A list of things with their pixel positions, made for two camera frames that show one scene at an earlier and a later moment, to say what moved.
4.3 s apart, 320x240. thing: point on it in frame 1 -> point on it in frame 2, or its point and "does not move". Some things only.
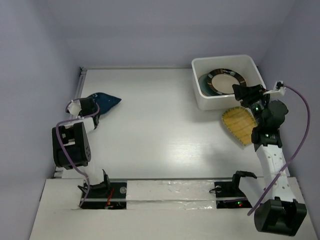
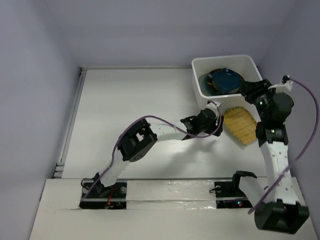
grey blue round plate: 204,87 does not move
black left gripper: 98,114 -> 214,127
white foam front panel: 174,194 does not move
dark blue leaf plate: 105,101 -> 226,81
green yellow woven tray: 240,121 does not move
